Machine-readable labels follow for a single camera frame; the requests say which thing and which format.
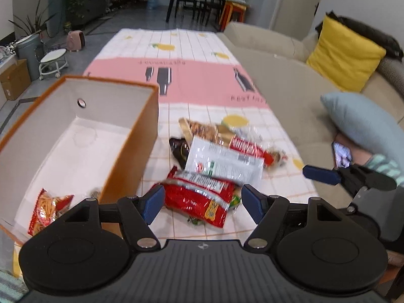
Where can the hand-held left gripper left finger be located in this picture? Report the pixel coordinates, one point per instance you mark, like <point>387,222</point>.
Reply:
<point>154,202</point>

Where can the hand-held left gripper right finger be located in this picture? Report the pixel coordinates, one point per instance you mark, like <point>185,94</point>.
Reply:
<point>252,204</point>

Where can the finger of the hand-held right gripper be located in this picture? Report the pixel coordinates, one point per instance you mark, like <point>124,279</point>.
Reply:
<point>318,173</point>

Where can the large red snack packet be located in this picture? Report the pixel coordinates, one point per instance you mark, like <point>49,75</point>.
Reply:
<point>198,195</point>

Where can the white plastic snack packet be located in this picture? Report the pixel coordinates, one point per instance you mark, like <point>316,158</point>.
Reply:
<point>221,164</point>

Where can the red label snack packet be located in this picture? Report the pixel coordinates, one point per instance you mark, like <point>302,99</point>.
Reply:
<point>249,148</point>

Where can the dark brown snack packet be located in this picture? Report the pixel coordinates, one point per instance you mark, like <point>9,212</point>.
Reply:
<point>180,151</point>

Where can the orange cardboard box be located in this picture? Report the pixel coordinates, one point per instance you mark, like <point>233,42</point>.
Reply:
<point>94,151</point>

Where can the clear nut snack packet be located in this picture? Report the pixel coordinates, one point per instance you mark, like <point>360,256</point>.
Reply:
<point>200,130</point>

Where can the smartphone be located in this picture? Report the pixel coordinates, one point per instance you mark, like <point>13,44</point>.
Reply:
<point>342,154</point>

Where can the light blue pillow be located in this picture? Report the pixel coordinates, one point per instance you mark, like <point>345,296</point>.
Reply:
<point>359,120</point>

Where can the beige sofa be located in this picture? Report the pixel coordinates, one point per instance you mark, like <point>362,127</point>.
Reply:
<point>293,79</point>

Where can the red stick snack packet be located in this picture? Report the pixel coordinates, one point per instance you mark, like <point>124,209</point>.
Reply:
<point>47,210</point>

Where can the yellow pillow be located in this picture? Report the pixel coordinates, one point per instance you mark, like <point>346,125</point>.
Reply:
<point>344,53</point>

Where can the striped pillow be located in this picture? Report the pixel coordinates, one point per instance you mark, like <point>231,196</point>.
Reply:
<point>394,72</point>

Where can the pink and white printed tablecloth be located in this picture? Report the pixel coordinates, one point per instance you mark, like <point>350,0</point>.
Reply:
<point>202,79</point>

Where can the dark cloth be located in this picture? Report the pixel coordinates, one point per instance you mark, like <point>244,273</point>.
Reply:
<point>378,38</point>

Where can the striped cloth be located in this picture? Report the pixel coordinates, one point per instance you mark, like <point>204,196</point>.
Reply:
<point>9,285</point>

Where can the white wheeled stool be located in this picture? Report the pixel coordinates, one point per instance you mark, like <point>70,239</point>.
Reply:
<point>52,57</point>

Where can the pink heater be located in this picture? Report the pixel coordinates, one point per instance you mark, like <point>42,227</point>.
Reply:
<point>75,41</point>

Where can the brown cardboard box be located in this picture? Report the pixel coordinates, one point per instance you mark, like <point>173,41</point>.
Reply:
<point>14,79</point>

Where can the orange stool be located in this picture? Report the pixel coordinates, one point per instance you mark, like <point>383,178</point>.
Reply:
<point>232,8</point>

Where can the grey trash bin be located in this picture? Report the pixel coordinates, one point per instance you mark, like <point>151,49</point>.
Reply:
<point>28,53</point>

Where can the black dining chair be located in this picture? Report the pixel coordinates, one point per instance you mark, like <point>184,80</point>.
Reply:
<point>211,6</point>
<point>186,3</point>

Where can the blue water bottle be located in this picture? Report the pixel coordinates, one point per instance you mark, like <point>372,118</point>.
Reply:
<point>152,1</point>

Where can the dark cabinet with plants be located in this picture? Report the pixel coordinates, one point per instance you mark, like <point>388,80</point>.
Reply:
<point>91,0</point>

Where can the spiky potted plant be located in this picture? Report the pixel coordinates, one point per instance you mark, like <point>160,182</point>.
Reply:
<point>31,25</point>

